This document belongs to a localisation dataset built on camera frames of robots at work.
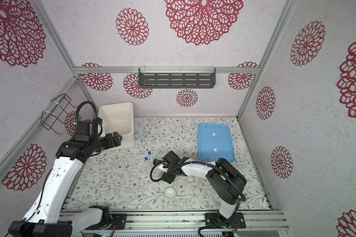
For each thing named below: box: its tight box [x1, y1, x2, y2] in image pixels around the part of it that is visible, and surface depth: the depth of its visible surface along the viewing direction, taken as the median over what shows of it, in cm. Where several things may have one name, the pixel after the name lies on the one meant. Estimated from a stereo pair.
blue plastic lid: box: [197, 123, 235, 163], surface depth 108 cm
